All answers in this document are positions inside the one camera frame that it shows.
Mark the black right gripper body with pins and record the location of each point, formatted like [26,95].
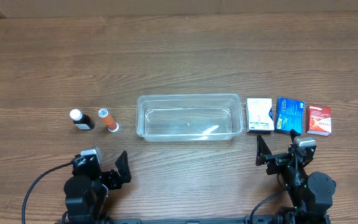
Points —
[279,157]

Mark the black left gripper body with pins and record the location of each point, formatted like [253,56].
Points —
[111,178]

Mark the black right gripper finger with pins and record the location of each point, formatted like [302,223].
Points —
[294,135]
[264,154]

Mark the blue medicine box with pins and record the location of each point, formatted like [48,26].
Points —
[289,115]

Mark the red medicine box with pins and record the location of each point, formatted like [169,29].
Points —
[319,120]

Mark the orange tablet tube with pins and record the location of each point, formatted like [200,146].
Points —
[109,121]

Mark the white medicine box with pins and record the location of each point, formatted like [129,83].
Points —
[259,115]

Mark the dark syrup bottle white cap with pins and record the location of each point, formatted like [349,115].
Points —
[81,121]

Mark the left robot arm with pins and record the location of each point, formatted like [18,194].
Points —
[87,191]

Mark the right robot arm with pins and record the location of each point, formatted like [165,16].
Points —
[311,194]

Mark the clear plastic container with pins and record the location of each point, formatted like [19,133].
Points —
[189,117]

